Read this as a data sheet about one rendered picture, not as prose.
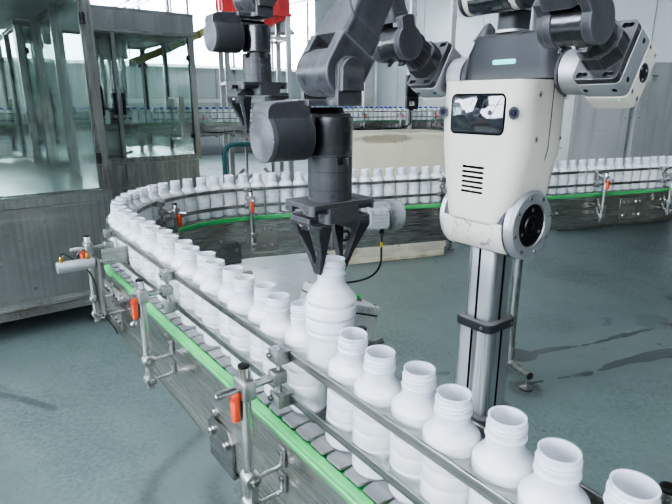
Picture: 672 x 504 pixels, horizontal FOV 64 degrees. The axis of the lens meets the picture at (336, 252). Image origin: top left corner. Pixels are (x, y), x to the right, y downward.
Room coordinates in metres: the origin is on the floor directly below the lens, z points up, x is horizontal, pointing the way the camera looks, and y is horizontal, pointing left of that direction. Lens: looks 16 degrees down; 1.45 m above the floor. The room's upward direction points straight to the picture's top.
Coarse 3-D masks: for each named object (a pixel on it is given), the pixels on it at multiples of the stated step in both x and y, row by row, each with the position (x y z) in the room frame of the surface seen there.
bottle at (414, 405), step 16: (416, 368) 0.55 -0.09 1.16; (432, 368) 0.54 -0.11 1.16; (416, 384) 0.52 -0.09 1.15; (432, 384) 0.53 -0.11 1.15; (400, 400) 0.53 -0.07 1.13; (416, 400) 0.52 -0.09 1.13; (432, 400) 0.52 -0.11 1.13; (400, 416) 0.52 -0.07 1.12; (416, 416) 0.51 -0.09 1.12; (432, 416) 0.51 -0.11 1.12; (416, 432) 0.51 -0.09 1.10; (400, 448) 0.52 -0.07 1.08; (400, 464) 0.52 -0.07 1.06; (416, 464) 0.51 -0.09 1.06; (416, 480) 0.51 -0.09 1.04; (400, 496) 0.52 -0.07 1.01
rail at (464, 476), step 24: (120, 240) 1.35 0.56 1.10; (192, 288) 0.96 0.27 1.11; (216, 336) 0.88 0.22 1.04; (264, 336) 0.74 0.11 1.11; (240, 360) 0.81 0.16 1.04; (336, 384) 0.59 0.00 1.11; (360, 408) 0.55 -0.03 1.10; (336, 432) 0.59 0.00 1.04; (408, 432) 0.49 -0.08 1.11; (480, 432) 0.50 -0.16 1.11; (360, 456) 0.55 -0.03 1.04; (432, 456) 0.46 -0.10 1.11; (480, 480) 0.42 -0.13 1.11
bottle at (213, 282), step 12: (216, 264) 0.94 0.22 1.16; (216, 276) 0.94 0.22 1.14; (204, 288) 0.93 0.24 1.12; (216, 288) 0.93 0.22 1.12; (204, 300) 0.93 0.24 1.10; (216, 300) 0.92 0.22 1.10; (204, 312) 0.93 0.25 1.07; (216, 312) 0.92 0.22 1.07; (204, 324) 0.94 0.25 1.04; (216, 324) 0.92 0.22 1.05; (204, 336) 0.94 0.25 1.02
